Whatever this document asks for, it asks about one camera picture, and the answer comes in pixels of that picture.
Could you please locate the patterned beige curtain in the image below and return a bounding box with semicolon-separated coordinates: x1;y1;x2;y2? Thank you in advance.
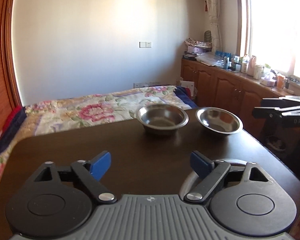
206;0;222;52

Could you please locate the wooden cabinet with countertop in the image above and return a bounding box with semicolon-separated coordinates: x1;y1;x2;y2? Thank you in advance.
180;59;290;138

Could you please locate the white wall switch plate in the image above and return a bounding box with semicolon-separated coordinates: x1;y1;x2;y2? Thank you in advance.
139;42;152;48

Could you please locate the stack of papers and boxes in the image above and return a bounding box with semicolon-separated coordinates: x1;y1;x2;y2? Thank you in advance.
183;38;212;61

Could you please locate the red and navy blanket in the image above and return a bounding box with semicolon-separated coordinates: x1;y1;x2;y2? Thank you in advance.
0;106;27;154

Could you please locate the white bottle on counter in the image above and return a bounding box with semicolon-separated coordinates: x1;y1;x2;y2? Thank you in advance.
241;54;250;74

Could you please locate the floral bed quilt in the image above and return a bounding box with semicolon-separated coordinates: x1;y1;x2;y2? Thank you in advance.
0;86;196;180

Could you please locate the shallow small steel bowl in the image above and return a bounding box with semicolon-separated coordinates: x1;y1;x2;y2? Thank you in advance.
196;107;243;136

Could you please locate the deep small steel bowl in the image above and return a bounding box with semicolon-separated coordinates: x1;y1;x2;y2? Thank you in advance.
136;104;189;136

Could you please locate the orange cup on counter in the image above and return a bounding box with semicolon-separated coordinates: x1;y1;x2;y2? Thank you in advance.
276;75;285;89

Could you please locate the wall power strip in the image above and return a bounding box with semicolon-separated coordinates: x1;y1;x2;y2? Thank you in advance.
133;81;161;88

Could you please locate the large stainless steel bowl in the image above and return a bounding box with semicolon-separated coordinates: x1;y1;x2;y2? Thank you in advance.
179;158;247;198

